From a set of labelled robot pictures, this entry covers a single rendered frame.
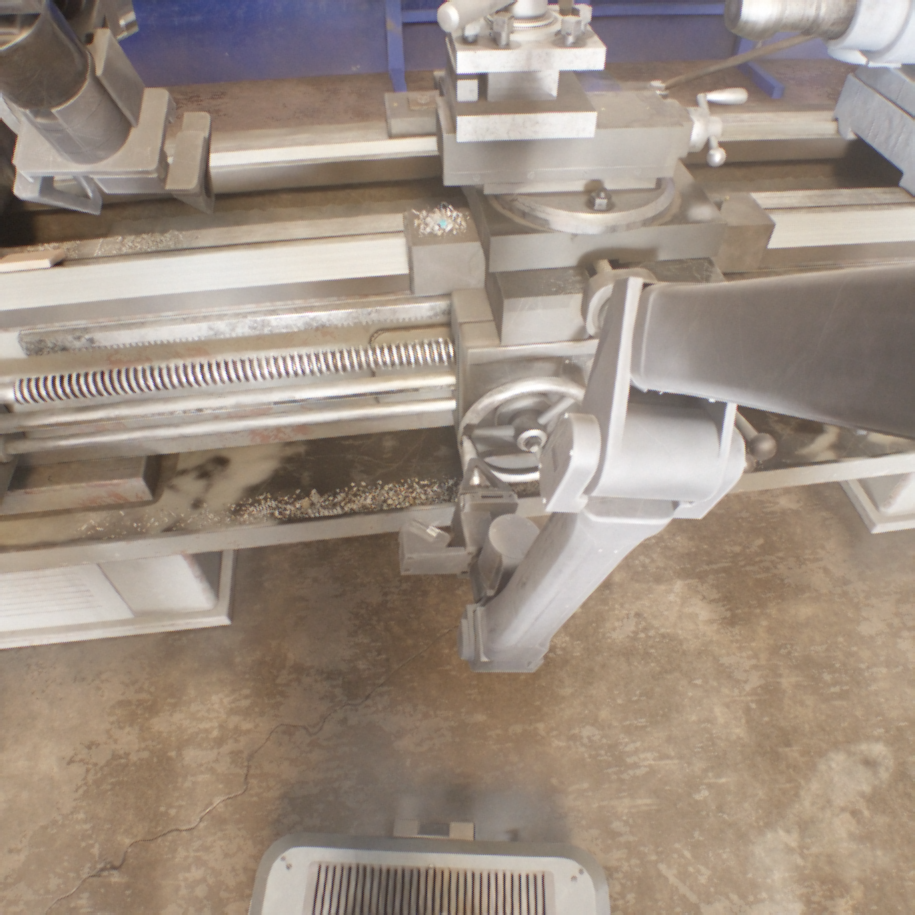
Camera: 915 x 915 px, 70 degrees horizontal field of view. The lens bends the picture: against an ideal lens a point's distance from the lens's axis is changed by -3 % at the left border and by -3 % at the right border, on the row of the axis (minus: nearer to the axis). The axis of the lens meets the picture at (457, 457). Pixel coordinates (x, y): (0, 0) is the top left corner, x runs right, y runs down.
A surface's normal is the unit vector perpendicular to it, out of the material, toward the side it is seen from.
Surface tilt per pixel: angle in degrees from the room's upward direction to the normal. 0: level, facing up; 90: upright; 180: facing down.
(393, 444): 0
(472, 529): 9
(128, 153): 30
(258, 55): 90
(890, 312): 78
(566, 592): 99
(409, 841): 45
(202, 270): 36
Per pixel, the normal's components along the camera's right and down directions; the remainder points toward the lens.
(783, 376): -0.99, -0.01
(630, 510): 0.18, -0.52
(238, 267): 0.08, -0.10
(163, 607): 0.14, 0.75
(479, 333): 0.00, -0.65
